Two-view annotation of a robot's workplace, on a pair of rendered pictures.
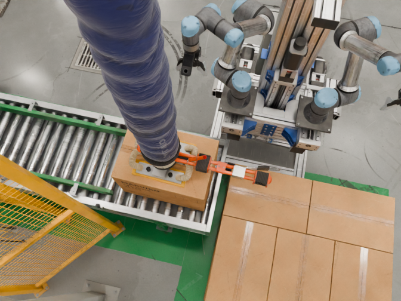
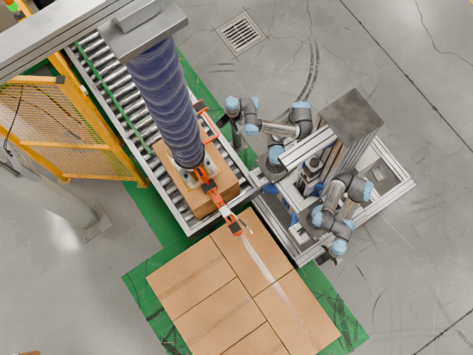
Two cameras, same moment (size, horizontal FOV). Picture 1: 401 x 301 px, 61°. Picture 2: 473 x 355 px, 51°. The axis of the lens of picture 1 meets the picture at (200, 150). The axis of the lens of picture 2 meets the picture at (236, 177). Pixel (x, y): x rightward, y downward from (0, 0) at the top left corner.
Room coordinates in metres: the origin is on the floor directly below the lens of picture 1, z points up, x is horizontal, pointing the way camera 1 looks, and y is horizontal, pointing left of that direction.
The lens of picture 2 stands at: (0.17, -0.84, 4.47)
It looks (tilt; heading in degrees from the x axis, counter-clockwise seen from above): 74 degrees down; 49
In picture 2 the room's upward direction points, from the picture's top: 7 degrees counter-clockwise
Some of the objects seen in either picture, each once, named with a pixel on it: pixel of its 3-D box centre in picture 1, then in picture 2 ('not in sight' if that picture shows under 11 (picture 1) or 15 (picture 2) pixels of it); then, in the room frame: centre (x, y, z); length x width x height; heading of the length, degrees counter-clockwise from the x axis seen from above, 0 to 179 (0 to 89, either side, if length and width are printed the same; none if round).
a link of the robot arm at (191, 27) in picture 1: (191, 30); (232, 105); (0.97, 0.03, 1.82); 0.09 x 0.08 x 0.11; 137
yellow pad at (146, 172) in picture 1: (159, 172); (181, 169); (0.60, 0.25, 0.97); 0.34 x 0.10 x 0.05; 74
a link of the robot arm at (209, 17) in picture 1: (209, 19); (249, 106); (1.03, -0.04, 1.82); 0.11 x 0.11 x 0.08; 47
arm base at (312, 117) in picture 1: (317, 109); (318, 218); (0.96, -0.73, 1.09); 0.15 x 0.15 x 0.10
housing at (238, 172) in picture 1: (238, 172); (224, 211); (0.56, -0.22, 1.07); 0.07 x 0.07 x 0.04; 74
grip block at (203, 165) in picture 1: (203, 163); (208, 186); (0.62, -0.01, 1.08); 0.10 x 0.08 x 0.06; 164
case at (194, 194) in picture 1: (168, 167); (197, 170); (0.70, 0.22, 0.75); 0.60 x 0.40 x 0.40; 75
